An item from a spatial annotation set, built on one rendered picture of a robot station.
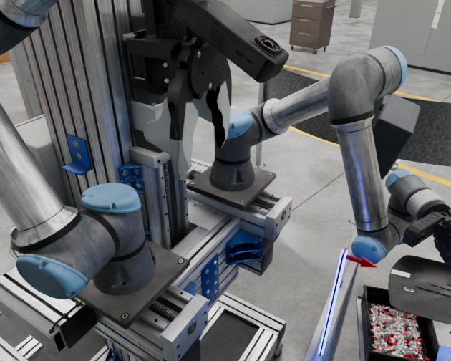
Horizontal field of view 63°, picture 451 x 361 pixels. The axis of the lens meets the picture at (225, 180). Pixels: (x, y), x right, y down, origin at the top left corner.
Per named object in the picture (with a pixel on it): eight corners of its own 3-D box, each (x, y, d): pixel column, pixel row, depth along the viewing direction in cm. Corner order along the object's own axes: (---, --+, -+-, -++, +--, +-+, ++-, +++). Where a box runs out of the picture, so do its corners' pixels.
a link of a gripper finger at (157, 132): (148, 169, 45) (158, 92, 43) (189, 182, 42) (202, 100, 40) (131, 172, 42) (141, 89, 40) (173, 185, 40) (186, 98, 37)
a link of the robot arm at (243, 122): (206, 152, 120) (205, 112, 112) (235, 140, 127) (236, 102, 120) (232, 165, 112) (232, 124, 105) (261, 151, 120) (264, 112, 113)
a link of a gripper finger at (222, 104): (200, 125, 53) (183, 71, 46) (237, 134, 50) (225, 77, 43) (190, 140, 51) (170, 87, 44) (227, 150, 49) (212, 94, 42)
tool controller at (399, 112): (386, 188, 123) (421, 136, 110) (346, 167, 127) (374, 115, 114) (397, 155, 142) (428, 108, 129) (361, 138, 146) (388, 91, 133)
